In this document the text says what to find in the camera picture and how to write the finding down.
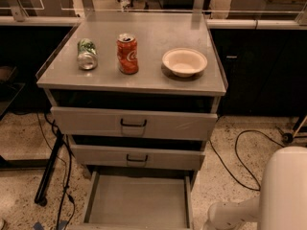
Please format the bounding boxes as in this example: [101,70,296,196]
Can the white rail barrier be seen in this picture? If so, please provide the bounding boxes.
[0,16,307,31]

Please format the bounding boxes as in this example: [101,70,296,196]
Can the black floor cable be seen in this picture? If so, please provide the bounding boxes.
[35,112,77,230]
[208,129,286,193]

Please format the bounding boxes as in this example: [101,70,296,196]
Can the grey top drawer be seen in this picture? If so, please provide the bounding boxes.
[51,106,217,141]

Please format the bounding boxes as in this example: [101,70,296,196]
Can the blue tape piece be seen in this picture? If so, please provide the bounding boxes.
[33,220,67,230]

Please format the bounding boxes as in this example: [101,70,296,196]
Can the grey middle drawer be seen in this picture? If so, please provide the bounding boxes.
[69,135,204,171]

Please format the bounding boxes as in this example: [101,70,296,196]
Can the grey metal drawer cabinet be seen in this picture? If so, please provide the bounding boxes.
[35,11,228,180]

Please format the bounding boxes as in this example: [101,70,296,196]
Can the black floor cable right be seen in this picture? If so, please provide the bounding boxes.
[208,129,286,193]

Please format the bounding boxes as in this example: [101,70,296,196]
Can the black stand leg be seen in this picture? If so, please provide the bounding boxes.
[35,130,63,207]

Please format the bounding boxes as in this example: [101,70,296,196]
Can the grey drawer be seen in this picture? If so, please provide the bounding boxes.
[67,169,193,230]
[51,106,217,141]
[69,135,204,171]

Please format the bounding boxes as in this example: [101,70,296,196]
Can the white paper bowl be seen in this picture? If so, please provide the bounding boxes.
[162,48,208,78]

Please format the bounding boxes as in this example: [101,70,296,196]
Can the green soda can lying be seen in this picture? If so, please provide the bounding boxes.
[77,38,98,70]

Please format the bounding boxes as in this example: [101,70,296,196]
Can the red cola can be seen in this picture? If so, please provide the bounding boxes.
[117,33,139,75]

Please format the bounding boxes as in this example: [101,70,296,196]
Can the wheeled cart base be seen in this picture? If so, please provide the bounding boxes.
[277,114,307,144]

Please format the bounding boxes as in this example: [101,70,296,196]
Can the white shoe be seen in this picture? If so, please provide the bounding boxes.
[0,218,5,230]

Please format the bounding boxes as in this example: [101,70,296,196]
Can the grey bottom drawer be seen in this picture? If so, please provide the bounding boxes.
[67,169,193,230]

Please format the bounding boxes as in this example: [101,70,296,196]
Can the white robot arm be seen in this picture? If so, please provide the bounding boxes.
[201,147,307,230]

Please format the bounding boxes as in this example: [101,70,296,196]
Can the black floor cable left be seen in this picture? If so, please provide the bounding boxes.
[35,112,77,230]

